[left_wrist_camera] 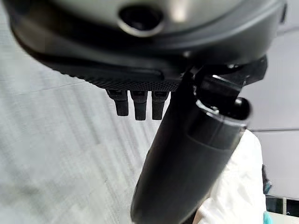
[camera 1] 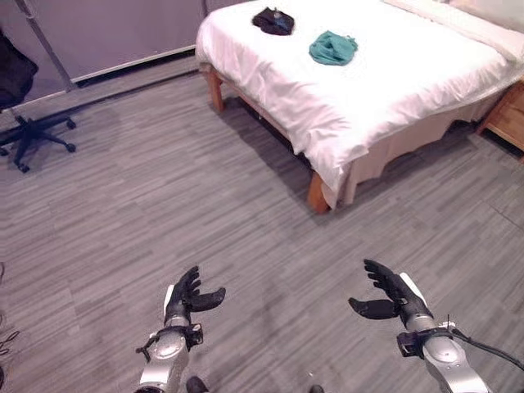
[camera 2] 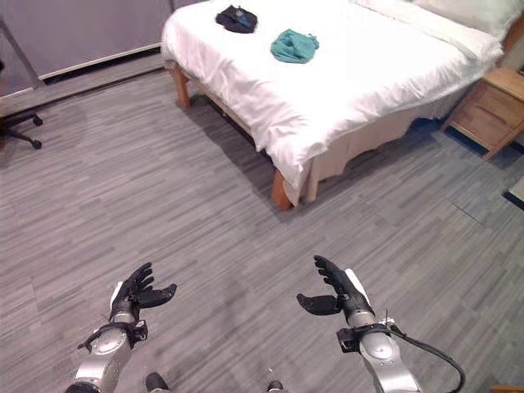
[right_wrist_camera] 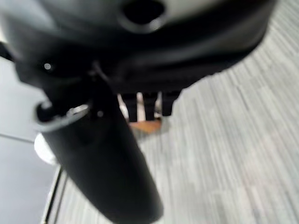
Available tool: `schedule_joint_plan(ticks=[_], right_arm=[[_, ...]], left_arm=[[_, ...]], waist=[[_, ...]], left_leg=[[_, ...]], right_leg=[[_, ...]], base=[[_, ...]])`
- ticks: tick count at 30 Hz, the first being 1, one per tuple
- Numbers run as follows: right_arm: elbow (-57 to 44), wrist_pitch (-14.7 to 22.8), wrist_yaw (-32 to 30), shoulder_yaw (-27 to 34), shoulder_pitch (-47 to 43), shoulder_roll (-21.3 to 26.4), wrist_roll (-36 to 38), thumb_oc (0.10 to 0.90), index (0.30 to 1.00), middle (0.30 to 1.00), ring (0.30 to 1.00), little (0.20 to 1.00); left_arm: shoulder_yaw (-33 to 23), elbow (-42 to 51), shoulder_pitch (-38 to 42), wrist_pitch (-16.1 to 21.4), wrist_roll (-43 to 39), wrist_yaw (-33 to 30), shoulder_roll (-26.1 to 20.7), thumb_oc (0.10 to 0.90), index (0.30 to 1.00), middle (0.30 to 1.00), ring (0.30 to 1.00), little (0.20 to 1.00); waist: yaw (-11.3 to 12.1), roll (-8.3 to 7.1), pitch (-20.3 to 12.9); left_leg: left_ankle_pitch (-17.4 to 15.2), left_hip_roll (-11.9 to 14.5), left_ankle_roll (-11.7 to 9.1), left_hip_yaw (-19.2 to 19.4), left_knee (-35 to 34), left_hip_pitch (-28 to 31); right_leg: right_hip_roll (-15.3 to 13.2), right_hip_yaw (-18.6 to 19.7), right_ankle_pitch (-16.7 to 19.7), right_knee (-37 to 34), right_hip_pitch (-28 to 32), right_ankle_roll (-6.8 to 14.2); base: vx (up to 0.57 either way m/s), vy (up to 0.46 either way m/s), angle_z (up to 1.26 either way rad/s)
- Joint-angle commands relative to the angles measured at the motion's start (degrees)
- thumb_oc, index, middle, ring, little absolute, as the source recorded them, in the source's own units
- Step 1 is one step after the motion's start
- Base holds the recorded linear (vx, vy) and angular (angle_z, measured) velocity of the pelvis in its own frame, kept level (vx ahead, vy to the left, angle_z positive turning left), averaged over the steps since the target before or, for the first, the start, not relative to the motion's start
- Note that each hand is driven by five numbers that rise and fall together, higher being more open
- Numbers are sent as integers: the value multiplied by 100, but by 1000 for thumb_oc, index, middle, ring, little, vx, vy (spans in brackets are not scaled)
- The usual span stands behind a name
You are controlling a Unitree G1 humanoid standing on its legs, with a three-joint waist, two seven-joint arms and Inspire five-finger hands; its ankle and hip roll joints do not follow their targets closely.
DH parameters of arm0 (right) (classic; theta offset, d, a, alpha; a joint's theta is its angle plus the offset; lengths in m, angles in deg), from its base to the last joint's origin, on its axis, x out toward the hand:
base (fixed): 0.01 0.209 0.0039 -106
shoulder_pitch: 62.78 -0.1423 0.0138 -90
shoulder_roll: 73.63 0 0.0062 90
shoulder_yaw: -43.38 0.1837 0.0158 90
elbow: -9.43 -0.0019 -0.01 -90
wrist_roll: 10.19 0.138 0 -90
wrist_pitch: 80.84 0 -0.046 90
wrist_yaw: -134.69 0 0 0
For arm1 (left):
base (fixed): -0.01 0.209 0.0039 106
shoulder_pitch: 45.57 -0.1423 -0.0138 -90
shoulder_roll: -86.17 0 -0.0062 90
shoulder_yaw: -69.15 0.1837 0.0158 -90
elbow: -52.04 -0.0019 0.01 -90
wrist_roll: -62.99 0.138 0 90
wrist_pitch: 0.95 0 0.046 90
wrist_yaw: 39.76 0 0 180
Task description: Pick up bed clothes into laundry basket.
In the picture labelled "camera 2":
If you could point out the white bed sheet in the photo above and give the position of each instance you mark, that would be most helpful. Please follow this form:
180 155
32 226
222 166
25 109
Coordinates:
327 78

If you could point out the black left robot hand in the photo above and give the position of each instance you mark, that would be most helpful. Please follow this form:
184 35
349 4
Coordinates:
135 290

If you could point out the black crumpled garment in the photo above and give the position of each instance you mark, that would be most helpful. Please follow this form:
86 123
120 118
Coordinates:
236 19

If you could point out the dark left robot foot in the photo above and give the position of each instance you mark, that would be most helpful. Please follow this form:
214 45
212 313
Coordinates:
156 382

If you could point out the teal crumpled garment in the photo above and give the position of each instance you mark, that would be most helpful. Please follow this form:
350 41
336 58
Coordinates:
294 46

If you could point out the grey metal pole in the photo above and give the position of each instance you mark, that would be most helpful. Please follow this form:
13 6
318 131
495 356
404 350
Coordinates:
20 45

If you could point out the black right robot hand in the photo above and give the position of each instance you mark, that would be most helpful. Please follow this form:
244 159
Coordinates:
341 288

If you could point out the dark right robot foot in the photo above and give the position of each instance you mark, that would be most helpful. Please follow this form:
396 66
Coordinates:
274 386

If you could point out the dark robot foot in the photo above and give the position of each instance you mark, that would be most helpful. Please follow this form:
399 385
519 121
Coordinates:
274 386
156 382

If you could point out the black office chair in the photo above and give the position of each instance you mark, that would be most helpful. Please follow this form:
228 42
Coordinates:
20 123

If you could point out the wooden bed frame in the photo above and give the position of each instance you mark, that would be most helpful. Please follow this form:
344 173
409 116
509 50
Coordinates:
262 135

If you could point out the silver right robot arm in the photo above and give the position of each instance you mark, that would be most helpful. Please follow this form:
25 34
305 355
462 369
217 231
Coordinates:
378 352

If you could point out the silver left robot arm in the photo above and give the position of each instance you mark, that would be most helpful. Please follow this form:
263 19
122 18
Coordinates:
104 354

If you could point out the white pillow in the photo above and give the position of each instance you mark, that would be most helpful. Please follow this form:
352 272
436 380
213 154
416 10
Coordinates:
446 16

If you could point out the wooden nightstand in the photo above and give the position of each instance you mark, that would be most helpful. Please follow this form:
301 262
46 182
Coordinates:
487 110

